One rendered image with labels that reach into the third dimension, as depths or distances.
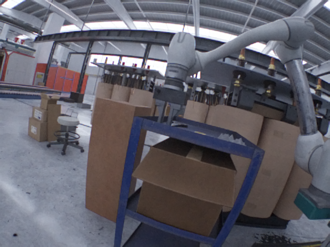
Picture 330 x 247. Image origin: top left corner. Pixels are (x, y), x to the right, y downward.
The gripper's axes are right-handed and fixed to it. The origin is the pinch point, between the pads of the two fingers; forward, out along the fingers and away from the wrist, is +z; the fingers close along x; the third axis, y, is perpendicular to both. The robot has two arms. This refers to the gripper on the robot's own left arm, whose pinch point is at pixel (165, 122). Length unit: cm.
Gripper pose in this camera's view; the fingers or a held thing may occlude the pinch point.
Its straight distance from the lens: 64.4
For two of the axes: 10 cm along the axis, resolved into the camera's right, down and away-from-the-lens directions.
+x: 9.2, 2.5, -3.1
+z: -2.3, 9.7, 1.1
